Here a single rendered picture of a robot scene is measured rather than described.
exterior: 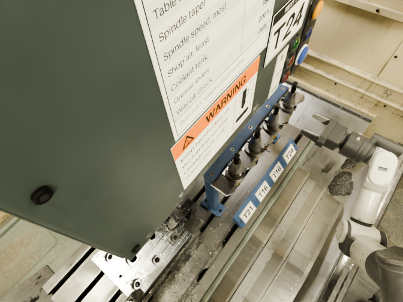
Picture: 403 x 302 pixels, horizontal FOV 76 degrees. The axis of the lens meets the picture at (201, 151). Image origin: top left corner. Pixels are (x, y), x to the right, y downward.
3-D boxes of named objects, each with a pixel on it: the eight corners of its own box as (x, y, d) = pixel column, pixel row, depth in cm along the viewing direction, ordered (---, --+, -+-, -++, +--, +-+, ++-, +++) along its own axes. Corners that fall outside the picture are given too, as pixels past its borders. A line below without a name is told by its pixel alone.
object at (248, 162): (258, 160, 84) (258, 159, 83) (249, 172, 82) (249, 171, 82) (240, 149, 87) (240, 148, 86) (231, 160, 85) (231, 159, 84)
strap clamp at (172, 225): (197, 210, 109) (194, 199, 96) (176, 236, 104) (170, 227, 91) (191, 205, 110) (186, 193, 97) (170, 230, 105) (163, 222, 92)
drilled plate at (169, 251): (192, 236, 100) (191, 233, 95) (139, 304, 90) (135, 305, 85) (149, 201, 108) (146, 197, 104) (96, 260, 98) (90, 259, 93)
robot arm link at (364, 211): (385, 192, 88) (367, 244, 90) (352, 184, 90) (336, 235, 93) (400, 201, 78) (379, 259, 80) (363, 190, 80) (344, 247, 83)
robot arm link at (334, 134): (336, 110, 89) (372, 127, 85) (327, 126, 97) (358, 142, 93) (319, 135, 85) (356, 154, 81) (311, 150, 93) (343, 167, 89)
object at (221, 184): (238, 186, 80) (239, 184, 80) (229, 199, 78) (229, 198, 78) (220, 173, 83) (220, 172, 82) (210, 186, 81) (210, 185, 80)
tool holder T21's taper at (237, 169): (232, 162, 83) (232, 151, 77) (244, 168, 81) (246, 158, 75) (225, 173, 81) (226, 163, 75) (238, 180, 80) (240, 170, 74)
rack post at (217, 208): (226, 208, 108) (228, 180, 83) (219, 218, 107) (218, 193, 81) (207, 194, 112) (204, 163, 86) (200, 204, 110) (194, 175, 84)
